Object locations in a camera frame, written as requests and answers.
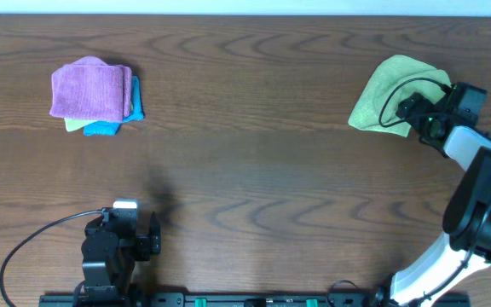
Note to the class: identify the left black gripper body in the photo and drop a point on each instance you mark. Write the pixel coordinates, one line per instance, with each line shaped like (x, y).
(154, 234)

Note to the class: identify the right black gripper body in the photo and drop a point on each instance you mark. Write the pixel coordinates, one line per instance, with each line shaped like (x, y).
(423, 116)

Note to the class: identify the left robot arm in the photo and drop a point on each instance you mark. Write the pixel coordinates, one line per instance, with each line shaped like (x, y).
(108, 289)

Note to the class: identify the folded purple cloth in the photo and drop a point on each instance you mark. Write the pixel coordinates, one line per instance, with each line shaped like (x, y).
(91, 89)

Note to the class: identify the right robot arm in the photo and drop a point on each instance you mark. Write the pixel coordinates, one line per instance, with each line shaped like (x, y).
(464, 247)

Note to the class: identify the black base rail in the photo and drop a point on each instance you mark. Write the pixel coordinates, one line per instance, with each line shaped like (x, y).
(181, 300)

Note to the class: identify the folded blue cloth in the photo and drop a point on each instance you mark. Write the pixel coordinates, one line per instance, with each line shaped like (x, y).
(103, 128)

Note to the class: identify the folded pale green cloth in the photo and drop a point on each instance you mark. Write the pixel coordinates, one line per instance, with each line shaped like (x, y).
(76, 124)

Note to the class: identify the light green cloth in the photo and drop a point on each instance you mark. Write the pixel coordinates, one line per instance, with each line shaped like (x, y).
(394, 80)

